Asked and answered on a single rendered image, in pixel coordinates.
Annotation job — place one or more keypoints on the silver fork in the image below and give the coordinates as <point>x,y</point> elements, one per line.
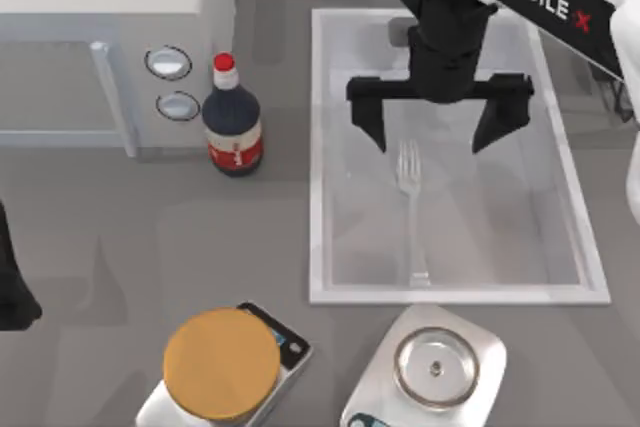
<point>414,207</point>

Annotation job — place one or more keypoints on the white sink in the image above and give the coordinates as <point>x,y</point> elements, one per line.
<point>560,227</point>

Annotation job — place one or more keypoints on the dark bottle with red cap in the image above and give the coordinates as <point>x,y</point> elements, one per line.
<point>233,127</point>

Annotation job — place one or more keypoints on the small round microwave knob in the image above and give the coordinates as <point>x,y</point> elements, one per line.
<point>177,106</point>

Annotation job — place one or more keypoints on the large round microwave knob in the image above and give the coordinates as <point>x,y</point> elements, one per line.
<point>168,62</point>

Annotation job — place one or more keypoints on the white scale with black display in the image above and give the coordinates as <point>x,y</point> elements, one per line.
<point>295,347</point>

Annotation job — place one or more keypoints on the round metal scale pan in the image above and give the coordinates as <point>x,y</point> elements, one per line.
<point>436,366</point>

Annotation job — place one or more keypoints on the silver kitchen scale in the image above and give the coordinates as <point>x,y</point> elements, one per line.
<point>370,392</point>

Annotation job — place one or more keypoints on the round yellow bread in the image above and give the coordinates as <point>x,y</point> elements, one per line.
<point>222,364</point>

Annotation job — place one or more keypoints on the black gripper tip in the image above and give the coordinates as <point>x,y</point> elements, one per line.
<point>12,287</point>

